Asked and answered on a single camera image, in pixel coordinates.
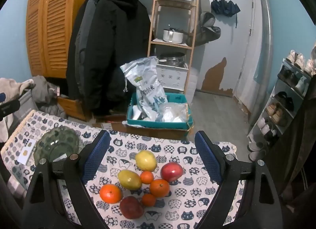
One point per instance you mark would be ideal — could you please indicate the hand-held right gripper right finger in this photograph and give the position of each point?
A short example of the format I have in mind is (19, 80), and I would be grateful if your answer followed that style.
(207, 155)

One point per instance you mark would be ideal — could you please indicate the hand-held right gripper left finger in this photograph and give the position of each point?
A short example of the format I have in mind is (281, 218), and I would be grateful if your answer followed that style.
(97, 157)

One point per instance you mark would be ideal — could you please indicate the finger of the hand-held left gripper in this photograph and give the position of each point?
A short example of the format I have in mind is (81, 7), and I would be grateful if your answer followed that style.
(9, 107)

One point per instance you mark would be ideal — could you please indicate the large orange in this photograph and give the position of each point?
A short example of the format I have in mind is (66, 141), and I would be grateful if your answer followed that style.
(110, 193)

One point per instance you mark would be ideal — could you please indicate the oval yellow-green mango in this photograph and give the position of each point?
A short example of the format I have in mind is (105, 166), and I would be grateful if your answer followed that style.
(129, 179)

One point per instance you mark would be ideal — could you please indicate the bright red apple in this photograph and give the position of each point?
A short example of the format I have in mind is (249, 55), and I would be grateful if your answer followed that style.
(172, 171)

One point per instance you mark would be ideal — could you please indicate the scalloped glass plate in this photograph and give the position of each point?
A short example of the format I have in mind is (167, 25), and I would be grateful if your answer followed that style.
(59, 142)

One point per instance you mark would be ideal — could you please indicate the round yellow mango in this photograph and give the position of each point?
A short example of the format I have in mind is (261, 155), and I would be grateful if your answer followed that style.
(146, 160)

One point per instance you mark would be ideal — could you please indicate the small orange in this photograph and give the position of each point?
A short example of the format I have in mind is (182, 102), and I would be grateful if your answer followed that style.
(147, 177)
(148, 199)

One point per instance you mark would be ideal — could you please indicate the medium orange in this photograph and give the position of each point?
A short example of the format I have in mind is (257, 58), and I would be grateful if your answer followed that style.
(159, 187)

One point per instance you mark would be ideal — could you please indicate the dark red apple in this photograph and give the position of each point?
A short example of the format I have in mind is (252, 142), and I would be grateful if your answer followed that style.
(131, 207)

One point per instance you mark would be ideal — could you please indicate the grey storage bag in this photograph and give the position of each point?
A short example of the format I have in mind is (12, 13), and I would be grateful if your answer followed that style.
(26, 105)

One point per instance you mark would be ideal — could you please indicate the pale grey towel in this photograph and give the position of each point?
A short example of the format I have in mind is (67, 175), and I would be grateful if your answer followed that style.
(9, 85)

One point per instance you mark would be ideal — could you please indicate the flat cardboard box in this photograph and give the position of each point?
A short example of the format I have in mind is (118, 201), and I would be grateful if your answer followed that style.
(111, 119)

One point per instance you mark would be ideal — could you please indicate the grey clothes pile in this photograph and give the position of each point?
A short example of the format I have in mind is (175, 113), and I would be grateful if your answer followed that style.
(47, 90)

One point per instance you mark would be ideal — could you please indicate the cardboard box under teal box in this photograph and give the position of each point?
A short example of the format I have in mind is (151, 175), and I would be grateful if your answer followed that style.
(170, 134)

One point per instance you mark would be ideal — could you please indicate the white phone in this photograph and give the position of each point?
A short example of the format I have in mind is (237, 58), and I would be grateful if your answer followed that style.
(24, 156)

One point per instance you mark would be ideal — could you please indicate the clear plastic bag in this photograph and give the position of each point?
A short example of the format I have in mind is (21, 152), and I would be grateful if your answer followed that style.
(175, 114)

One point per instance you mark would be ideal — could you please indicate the wooden drawer box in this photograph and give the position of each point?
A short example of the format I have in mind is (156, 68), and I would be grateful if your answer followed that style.
(71, 106)

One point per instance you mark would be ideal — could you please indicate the cat print tablecloth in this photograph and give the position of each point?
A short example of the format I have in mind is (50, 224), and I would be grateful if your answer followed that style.
(172, 209)

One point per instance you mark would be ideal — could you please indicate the white patterned bin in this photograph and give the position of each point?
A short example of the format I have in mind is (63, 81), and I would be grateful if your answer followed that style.
(171, 77)

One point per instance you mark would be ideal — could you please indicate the white printed rice bag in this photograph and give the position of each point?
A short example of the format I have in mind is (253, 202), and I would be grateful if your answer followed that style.
(148, 88)

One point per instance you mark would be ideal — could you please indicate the dark grey coat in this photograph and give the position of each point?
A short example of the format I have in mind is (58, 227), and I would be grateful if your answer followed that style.
(82, 46)

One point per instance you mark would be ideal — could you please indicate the wooden louvered wardrobe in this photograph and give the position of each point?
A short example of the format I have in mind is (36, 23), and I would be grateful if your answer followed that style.
(56, 21)

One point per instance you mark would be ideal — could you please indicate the steel pot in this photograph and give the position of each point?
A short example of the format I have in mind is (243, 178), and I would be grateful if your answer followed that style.
(172, 60)

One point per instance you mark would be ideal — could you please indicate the grey shoe rack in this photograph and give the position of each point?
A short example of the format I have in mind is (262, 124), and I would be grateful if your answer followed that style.
(281, 85)

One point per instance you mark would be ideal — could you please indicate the pale blue door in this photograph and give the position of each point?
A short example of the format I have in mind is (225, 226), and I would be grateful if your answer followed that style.
(234, 46)

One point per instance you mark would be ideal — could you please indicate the black coat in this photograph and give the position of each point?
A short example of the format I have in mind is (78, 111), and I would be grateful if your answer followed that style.
(116, 46)

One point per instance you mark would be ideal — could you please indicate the wooden shelf rack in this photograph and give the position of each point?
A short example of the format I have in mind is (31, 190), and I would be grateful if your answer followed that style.
(170, 43)

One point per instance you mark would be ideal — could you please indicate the grey hanging bag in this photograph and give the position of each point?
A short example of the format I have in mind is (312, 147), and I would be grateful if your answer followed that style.
(207, 34)

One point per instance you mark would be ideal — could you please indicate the grey pipe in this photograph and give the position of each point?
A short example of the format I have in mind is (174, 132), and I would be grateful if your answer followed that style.
(267, 46)

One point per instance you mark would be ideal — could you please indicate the dark blue umbrella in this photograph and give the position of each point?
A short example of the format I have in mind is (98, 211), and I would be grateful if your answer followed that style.
(224, 7)

